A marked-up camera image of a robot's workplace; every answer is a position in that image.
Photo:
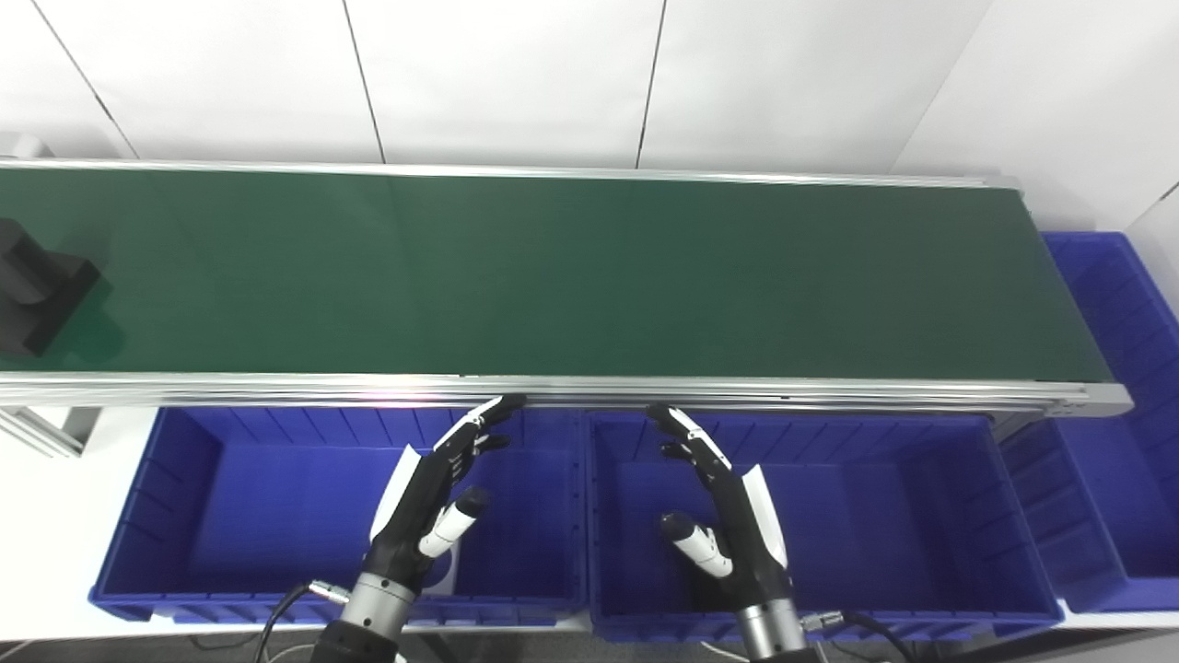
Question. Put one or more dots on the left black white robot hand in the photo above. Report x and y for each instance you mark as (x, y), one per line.
(405, 516)

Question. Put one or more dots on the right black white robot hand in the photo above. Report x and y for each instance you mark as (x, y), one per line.
(741, 534)

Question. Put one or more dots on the black cylinder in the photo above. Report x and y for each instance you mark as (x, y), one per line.
(41, 285)

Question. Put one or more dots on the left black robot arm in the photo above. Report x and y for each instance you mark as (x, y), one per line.
(373, 612)

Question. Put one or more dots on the blue plastic bin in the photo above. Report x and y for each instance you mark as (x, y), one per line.
(884, 525)
(258, 516)
(1114, 497)

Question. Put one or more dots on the green conveyor belt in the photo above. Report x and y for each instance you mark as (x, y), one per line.
(645, 391)
(571, 276)

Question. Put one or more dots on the aluminium conveyor leg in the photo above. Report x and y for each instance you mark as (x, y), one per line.
(37, 431)

